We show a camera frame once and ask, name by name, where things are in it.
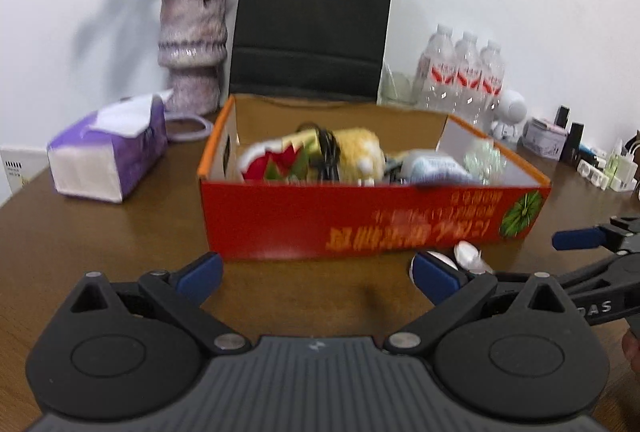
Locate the clear glass cup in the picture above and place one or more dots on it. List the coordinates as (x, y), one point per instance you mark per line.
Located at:
(397, 87)

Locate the red cardboard box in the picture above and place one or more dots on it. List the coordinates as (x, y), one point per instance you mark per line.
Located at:
(280, 222)

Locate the purple tissue pack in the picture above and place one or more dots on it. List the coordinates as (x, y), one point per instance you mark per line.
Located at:
(100, 162)

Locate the red artificial flower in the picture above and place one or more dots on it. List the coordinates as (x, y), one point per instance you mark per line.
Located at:
(270, 164)

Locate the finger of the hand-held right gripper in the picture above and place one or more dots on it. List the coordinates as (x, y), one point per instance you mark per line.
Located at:
(575, 238)
(615, 287)

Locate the person's right hand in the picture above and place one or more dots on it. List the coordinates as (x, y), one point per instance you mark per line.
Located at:
(634, 352)

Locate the clear water bottle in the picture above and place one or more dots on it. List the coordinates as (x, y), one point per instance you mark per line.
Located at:
(467, 77)
(491, 84)
(437, 72)

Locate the white robot figurine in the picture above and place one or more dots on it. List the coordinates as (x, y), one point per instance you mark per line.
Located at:
(510, 112)

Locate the small white pink box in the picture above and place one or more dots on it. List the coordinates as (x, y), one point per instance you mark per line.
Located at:
(545, 137)

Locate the clear crinkled plastic item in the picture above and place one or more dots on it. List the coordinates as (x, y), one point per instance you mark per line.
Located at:
(482, 162)

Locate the white board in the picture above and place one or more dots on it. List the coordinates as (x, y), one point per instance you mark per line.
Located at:
(20, 172)

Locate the purple ceramic vase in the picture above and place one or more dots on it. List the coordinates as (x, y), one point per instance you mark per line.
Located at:
(192, 37)

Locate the light blue pouch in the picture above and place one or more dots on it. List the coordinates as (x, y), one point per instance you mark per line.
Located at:
(435, 167)

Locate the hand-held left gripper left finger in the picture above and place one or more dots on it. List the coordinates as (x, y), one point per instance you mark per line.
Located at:
(202, 274)

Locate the small white plug block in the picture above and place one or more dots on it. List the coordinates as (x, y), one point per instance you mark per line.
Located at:
(594, 173)

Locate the black rectangular case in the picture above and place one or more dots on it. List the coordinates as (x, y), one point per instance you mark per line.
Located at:
(572, 143)

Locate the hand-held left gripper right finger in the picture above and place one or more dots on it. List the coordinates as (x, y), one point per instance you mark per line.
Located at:
(437, 274)

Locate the small white object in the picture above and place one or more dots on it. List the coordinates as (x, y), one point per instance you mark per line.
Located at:
(470, 258)

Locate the black paper bag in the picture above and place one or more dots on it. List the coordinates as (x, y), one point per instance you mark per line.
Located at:
(312, 22)

